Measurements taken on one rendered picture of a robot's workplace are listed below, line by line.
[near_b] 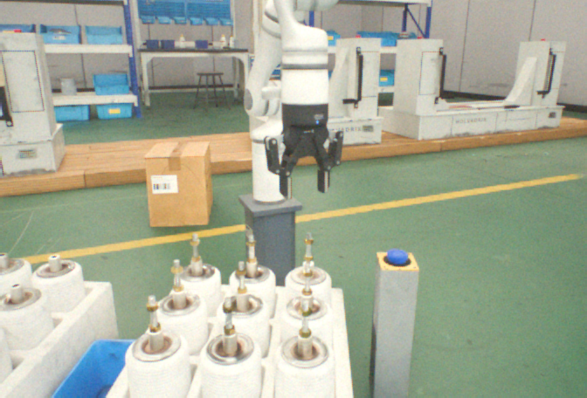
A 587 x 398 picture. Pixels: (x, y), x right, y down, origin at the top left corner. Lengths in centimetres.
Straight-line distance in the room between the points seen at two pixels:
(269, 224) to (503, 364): 66
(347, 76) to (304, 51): 245
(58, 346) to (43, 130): 181
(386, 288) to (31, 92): 218
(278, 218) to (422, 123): 227
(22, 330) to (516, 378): 103
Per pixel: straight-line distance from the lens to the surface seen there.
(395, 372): 96
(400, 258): 84
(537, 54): 430
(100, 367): 107
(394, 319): 89
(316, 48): 65
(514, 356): 123
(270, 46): 103
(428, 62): 335
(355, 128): 298
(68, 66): 892
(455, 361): 116
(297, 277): 90
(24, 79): 263
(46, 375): 96
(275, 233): 118
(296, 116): 65
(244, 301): 81
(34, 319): 96
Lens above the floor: 70
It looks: 16 degrees down
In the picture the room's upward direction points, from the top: straight up
